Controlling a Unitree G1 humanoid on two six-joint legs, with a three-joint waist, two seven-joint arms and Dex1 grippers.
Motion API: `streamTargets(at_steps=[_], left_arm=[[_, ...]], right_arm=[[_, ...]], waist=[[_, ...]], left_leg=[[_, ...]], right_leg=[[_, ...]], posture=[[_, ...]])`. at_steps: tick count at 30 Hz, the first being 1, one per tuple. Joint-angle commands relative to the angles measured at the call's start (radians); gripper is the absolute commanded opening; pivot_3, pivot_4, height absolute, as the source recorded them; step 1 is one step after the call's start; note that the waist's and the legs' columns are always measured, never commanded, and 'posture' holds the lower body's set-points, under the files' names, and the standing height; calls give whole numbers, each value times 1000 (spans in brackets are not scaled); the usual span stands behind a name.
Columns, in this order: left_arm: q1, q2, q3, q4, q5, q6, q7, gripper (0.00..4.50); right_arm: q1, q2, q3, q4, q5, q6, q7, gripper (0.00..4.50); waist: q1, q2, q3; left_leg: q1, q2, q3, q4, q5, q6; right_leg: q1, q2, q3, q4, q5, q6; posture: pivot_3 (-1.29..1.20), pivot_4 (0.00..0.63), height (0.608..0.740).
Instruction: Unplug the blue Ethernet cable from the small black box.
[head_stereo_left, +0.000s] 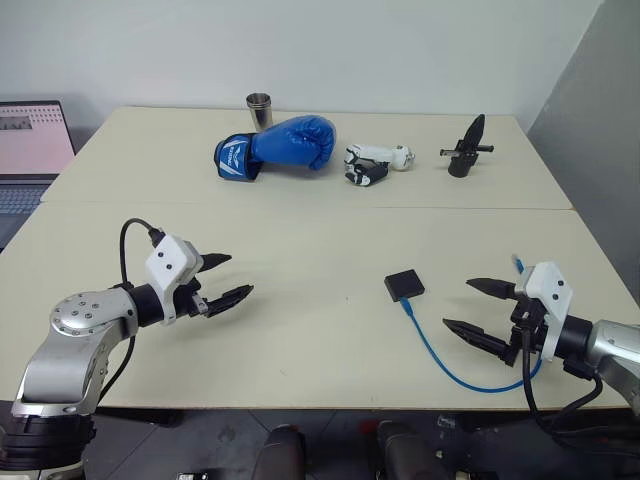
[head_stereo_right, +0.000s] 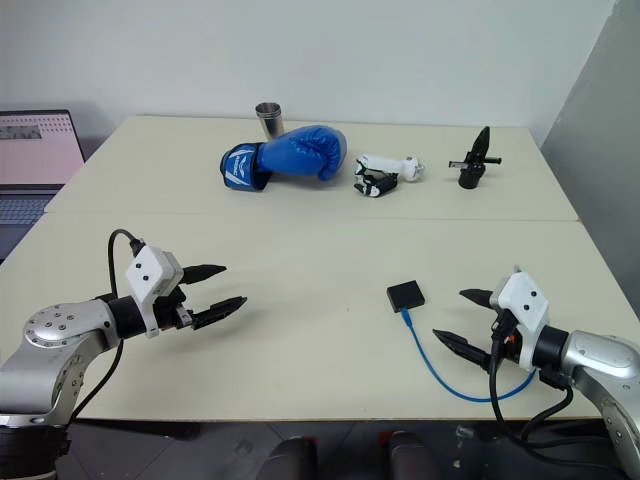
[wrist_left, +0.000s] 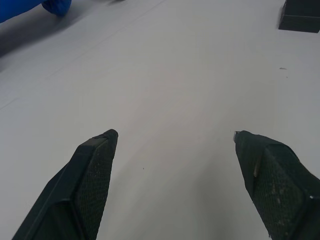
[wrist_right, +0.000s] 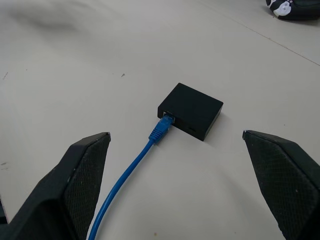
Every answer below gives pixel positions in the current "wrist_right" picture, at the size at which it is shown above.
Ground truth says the black and white patterned object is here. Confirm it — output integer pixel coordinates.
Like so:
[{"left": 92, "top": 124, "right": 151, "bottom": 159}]
[{"left": 265, "top": 0, "right": 320, "bottom": 21}]

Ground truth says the blue Ethernet cable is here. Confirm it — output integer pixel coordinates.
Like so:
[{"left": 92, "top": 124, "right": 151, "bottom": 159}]
[{"left": 87, "top": 114, "right": 176, "bottom": 240}]

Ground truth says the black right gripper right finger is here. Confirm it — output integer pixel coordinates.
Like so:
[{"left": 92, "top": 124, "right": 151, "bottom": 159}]
[{"left": 241, "top": 129, "right": 320, "bottom": 240}]

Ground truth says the small black box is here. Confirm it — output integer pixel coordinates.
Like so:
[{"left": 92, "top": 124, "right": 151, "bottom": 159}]
[{"left": 157, "top": 82, "right": 224, "bottom": 143}]

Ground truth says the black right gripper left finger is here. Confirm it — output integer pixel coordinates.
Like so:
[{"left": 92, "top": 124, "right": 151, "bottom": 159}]
[{"left": 0, "top": 131, "right": 112, "bottom": 240}]

